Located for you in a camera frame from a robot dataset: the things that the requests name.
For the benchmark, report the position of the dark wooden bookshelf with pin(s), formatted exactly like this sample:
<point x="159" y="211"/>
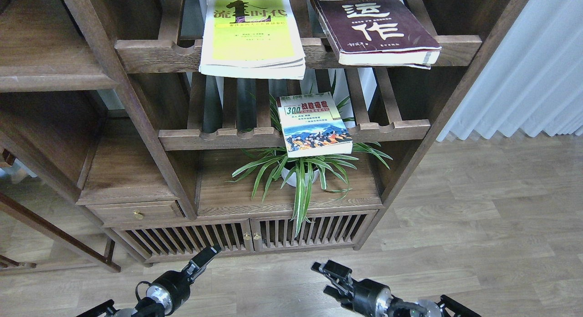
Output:
<point x="103" y="100"/>

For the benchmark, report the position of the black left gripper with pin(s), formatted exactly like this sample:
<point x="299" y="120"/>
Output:
<point x="172" y="288"/>

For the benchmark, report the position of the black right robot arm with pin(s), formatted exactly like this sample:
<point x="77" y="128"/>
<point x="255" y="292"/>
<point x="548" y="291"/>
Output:
<point x="446" y="307"/>

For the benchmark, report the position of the brass drawer knob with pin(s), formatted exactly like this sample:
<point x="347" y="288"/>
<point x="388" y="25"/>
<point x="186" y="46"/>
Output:
<point x="138" y="215"/>

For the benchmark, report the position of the yellow green paperback book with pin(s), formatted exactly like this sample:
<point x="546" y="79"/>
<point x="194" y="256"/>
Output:
<point x="252" y="39"/>

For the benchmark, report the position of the dark maroon thick book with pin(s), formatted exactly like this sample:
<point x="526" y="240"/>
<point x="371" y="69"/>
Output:
<point x="376" y="33"/>

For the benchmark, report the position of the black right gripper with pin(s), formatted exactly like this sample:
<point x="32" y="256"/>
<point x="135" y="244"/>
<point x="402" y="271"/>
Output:
<point x="367" y="297"/>

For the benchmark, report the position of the green spider plant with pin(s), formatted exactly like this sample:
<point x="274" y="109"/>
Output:
<point x="267" y="164"/>

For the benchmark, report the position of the white plant pot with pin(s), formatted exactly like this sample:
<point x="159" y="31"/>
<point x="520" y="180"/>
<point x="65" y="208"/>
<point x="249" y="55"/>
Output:
<point x="289" y="175"/>

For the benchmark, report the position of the white green illustrated book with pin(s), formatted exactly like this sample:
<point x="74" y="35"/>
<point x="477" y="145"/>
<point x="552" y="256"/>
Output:
<point x="312" y="126"/>

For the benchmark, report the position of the white pleated curtain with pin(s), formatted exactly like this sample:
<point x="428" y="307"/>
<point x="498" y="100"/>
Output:
<point x="534" y="81"/>

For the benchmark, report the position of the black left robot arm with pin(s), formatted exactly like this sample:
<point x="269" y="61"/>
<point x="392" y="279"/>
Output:
<point x="146" y="307"/>

